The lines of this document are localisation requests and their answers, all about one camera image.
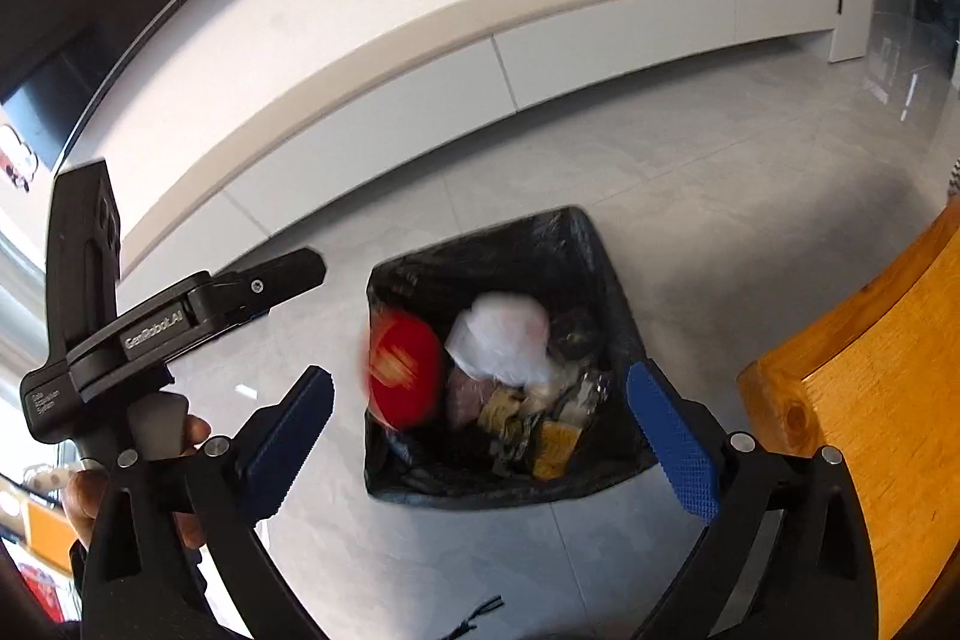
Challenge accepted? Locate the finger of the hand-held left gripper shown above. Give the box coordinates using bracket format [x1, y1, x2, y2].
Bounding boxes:
[187, 246, 328, 342]

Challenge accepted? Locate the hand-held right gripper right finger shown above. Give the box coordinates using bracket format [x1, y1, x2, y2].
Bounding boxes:
[627, 361, 880, 640]

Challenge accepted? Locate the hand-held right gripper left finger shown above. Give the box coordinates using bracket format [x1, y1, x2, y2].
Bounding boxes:
[79, 366, 336, 640]

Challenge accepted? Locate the red snack packet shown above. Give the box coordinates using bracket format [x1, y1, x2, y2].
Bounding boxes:
[366, 312, 449, 429]

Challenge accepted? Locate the white plastic bag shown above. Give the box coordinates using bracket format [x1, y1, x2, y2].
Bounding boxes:
[445, 291, 554, 387]

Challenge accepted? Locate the trash bin with black bag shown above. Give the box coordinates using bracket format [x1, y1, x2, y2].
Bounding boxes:
[364, 205, 662, 512]

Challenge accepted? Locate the person's left hand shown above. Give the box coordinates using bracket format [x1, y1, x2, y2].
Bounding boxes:
[64, 413, 213, 555]

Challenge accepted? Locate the yellow snack packet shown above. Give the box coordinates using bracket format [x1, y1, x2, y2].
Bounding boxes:
[532, 422, 587, 481]

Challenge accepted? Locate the pink packet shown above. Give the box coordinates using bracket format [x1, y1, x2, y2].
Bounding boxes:
[448, 370, 501, 429]

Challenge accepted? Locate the orange box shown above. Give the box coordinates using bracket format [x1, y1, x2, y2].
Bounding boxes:
[21, 499, 77, 572]

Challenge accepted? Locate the black cable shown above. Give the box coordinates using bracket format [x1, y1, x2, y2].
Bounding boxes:
[439, 595, 505, 640]

